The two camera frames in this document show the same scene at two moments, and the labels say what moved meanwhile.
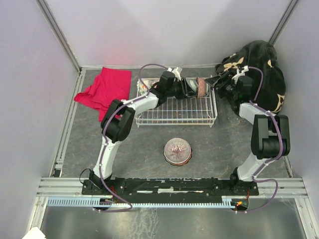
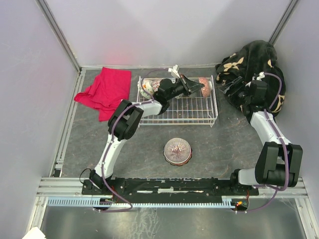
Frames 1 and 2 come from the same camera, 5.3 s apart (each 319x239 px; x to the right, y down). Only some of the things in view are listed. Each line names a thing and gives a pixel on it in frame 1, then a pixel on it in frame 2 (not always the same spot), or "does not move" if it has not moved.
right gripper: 213,81 to 236,83
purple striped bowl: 178,151 does not move
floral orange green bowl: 141,88 does not move
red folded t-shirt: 111,84 does not move
